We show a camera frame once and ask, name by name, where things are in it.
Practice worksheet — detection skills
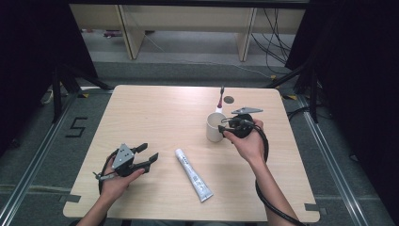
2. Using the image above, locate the aluminium floor rail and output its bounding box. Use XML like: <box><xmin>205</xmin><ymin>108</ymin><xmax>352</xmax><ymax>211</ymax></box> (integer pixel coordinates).
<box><xmin>295</xmin><ymin>93</ymin><xmax>371</xmax><ymax>226</ymax></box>
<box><xmin>0</xmin><ymin>90</ymin><xmax>80</xmax><ymax>226</ymax></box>

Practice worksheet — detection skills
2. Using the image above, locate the person's right hand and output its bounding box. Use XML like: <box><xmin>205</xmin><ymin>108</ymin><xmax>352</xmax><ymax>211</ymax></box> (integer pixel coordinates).
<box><xmin>223</xmin><ymin>118</ymin><xmax>267</xmax><ymax>168</ymax></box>

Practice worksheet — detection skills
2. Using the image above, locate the white toothpaste tube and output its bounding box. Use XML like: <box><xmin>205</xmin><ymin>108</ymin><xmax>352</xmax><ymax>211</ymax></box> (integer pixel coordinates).
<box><xmin>174</xmin><ymin>148</ymin><xmax>215</xmax><ymax>203</ymax></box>

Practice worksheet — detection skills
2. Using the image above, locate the pink object under desk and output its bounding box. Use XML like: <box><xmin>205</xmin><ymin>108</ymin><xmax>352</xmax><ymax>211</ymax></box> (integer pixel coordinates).
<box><xmin>103</xmin><ymin>29</ymin><xmax>124</xmax><ymax>39</ymax></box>

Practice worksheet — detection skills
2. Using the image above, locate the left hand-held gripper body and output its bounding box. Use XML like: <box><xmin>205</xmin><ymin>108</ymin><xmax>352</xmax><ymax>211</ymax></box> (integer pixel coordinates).
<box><xmin>111</xmin><ymin>143</ymin><xmax>150</xmax><ymax>177</ymax></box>

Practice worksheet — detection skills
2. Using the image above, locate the grey tape strip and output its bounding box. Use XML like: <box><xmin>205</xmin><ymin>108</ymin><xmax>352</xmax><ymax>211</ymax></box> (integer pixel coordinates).
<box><xmin>59</xmin><ymin>194</ymin><xmax>82</xmax><ymax>203</ymax></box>
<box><xmin>304</xmin><ymin>202</ymin><xmax>327</xmax><ymax>217</ymax></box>

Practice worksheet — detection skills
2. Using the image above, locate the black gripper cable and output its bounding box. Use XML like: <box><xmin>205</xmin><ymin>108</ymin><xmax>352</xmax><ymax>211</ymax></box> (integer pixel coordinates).
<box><xmin>97</xmin><ymin>150</ymin><xmax>119</xmax><ymax>196</ymax></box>
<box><xmin>252</xmin><ymin>121</ymin><xmax>308</xmax><ymax>226</ymax></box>

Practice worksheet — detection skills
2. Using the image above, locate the person's left hand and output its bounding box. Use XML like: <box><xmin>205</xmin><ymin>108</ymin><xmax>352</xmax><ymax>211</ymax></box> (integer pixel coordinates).
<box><xmin>100</xmin><ymin>158</ymin><xmax>145</xmax><ymax>202</ymax></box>

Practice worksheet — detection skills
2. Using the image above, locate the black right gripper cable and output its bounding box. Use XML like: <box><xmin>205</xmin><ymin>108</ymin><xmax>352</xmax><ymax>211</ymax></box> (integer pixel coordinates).
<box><xmin>252</xmin><ymin>121</ymin><xmax>308</xmax><ymax>226</ymax></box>

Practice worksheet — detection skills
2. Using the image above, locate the light wooden desk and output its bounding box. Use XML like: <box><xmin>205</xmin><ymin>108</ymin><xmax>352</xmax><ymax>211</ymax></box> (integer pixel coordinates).
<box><xmin>69</xmin><ymin>3</ymin><xmax>307</xmax><ymax>62</ymax></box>

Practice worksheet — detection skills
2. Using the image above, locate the dark curtain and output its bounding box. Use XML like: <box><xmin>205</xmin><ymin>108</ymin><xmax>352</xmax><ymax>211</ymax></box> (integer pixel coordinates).
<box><xmin>284</xmin><ymin>0</ymin><xmax>399</xmax><ymax>218</ymax></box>
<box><xmin>0</xmin><ymin>0</ymin><xmax>99</xmax><ymax>158</ymax></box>

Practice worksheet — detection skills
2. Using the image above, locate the white cup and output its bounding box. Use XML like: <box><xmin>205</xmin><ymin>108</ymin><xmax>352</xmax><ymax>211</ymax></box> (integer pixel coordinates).
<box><xmin>205</xmin><ymin>105</ymin><xmax>228</xmax><ymax>143</ymax></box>

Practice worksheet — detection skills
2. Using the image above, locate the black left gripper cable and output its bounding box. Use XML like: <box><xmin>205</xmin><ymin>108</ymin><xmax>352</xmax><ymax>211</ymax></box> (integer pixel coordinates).
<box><xmin>97</xmin><ymin>150</ymin><xmax>119</xmax><ymax>196</ymax></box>

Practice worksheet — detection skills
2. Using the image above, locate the silver cable plug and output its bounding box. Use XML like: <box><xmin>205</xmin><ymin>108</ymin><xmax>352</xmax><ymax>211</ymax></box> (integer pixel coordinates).
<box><xmin>92</xmin><ymin>171</ymin><xmax>117</xmax><ymax>183</ymax></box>

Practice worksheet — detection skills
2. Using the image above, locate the bundle of black cables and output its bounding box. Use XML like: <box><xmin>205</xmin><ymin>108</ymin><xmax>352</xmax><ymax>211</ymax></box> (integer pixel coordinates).
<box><xmin>250</xmin><ymin>8</ymin><xmax>294</xmax><ymax>75</ymax></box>

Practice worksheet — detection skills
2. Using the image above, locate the pink toothbrush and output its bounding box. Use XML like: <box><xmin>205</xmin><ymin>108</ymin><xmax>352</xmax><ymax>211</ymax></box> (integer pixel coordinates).
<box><xmin>216</xmin><ymin>86</ymin><xmax>226</xmax><ymax>109</ymax></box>

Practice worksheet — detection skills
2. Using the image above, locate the thick white cord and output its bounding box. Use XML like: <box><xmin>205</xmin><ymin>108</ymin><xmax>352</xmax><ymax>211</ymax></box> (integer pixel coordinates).
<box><xmin>40</xmin><ymin>89</ymin><xmax>56</xmax><ymax>105</ymax></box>

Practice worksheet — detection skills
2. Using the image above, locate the black floor cable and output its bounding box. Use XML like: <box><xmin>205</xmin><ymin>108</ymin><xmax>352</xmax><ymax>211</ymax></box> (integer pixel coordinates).
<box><xmin>286</xmin><ymin>105</ymin><xmax>312</xmax><ymax>122</ymax></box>

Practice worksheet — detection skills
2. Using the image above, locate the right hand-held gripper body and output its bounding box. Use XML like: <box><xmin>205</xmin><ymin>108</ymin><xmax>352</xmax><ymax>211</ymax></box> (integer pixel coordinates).
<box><xmin>231</xmin><ymin>107</ymin><xmax>263</xmax><ymax>139</ymax></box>

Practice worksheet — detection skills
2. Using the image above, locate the thin white floor cable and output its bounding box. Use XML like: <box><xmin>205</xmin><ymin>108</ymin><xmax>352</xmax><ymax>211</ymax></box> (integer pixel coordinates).
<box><xmin>142</xmin><ymin>31</ymin><xmax>272</xmax><ymax>79</ymax></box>

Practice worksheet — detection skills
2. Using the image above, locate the black metal stand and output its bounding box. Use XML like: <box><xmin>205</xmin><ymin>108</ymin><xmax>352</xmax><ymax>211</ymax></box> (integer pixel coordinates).
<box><xmin>51</xmin><ymin>64</ymin><xmax>113</xmax><ymax>124</ymax></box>
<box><xmin>264</xmin><ymin>61</ymin><xmax>320</xmax><ymax>124</ymax></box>

